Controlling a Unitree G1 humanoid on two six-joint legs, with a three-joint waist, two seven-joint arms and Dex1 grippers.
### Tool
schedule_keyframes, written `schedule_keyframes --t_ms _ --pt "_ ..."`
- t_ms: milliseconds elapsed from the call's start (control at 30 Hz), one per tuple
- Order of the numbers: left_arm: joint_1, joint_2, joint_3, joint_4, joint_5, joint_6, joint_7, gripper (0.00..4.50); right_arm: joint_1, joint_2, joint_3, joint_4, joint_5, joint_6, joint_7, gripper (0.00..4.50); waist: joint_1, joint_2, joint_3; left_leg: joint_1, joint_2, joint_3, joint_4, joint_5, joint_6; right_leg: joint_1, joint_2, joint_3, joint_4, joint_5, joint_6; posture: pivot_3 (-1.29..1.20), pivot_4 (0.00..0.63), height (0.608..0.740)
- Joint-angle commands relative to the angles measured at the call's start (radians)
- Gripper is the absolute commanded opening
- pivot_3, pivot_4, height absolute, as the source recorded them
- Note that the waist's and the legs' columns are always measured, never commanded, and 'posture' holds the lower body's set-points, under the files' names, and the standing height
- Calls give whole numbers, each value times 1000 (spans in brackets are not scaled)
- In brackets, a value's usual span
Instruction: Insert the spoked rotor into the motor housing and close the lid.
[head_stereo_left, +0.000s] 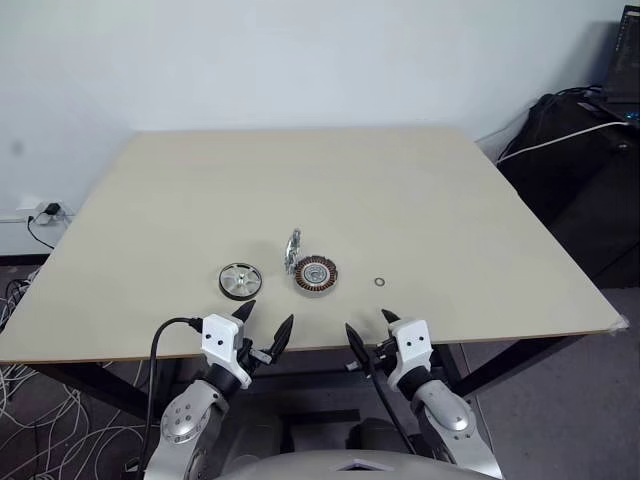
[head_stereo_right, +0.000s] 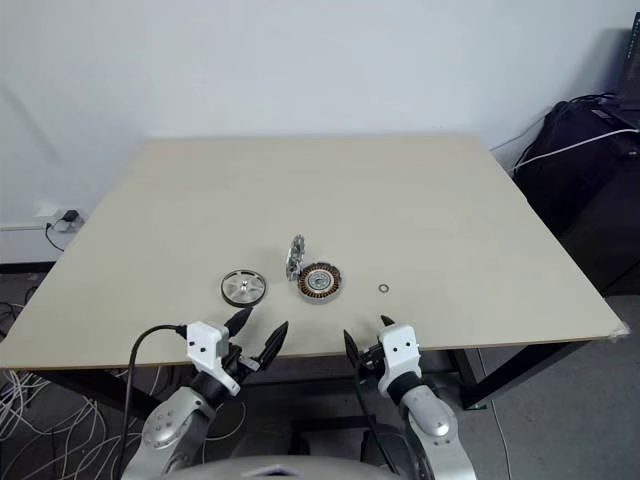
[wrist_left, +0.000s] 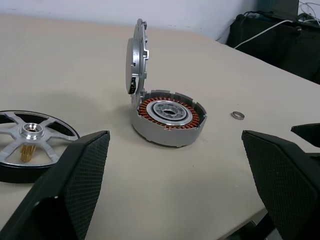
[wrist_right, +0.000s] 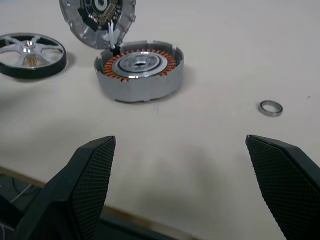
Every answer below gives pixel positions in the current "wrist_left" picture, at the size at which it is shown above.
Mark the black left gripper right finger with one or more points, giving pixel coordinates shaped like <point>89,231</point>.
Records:
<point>282,180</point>

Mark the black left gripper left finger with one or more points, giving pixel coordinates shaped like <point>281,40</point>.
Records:
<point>75,180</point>

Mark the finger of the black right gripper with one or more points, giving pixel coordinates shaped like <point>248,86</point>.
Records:
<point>308,133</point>

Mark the silver spoked rotor wheel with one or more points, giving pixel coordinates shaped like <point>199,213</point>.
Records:
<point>32,130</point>

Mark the grey motor housing copper coils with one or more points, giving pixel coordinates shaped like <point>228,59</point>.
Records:
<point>170,135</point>

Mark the silver round motor cover plate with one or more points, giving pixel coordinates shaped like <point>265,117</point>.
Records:
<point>137,50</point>

